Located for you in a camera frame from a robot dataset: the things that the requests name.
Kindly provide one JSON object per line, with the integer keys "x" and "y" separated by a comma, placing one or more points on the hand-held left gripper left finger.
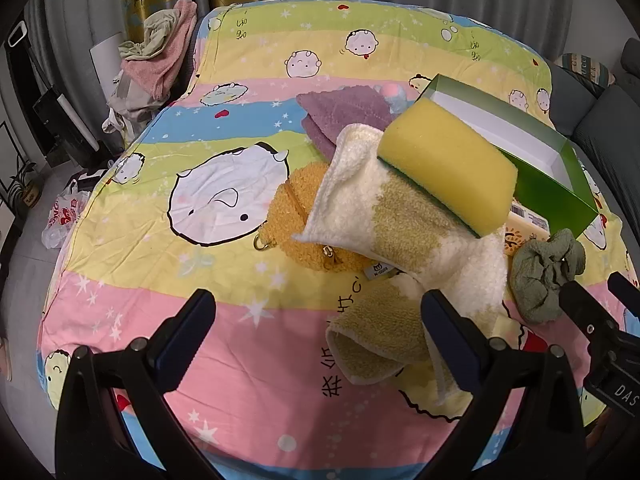
{"x": 185, "y": 340}

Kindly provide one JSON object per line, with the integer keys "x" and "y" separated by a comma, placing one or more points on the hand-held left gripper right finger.
{"x": 450, "y": 340}

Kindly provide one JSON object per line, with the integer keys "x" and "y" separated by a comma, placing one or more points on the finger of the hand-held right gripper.
{"x": 626, "y": 287}
{"x": 582, "y": 307}

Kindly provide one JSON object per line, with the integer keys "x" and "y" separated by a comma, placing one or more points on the green cloth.
{"x": 540, "y": 275}

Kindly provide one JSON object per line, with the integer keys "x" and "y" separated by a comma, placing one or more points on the blue orange patterned sock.
{"x": 522, "y": 232}

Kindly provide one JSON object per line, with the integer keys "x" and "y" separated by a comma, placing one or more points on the green cardboard box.
{"x": 550, "y": 200}

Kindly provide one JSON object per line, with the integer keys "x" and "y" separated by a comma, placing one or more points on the white green fuzzy towel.
{"x": 360, "y": 200}

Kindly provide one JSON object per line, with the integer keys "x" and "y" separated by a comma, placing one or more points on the yellow green sponge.
{"x": 440, "y": 155}

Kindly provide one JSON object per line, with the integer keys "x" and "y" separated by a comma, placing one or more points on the purple towel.
{"x": 322, "y": 135}
{"x": 345, "y": 105}

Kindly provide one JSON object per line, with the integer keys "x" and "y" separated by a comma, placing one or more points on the grey sofa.
{"x": 610, "y": 125}

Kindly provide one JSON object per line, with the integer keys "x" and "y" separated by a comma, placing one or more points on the white red plastic bag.
{"x": 62, "y": 215}

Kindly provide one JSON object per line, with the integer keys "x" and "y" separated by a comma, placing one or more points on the patterned cushion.
{"x": 590, "y": 70}

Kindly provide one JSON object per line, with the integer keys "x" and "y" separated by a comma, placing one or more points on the grey white clothes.
{"x": 130, "y": 105}

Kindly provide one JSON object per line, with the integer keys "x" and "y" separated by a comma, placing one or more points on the black flat box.
{"x": 65, "y": 130}

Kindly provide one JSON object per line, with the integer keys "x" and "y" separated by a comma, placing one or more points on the printed cartoon blanket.
{"x": 250, "y": 85}

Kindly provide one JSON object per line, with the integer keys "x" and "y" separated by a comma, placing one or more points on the pink towel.
{"x": 165, "y": 60}

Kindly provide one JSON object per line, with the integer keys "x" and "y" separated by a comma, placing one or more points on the pale green garment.
{"x": 155, "y": 30}

